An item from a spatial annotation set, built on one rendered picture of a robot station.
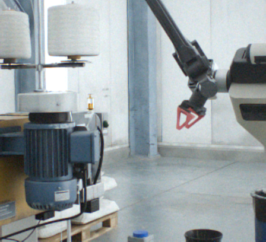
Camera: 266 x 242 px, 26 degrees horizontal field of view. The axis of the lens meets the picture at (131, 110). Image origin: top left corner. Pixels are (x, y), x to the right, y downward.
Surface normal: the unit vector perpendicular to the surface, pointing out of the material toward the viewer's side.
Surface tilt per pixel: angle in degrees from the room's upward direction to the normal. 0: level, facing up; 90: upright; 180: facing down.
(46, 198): 92
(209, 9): 90
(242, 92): 40
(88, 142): 90
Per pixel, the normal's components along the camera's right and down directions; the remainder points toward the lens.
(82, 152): -0.08, 0.05
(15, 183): 0.88, 0.01
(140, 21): -0.48, 0.05
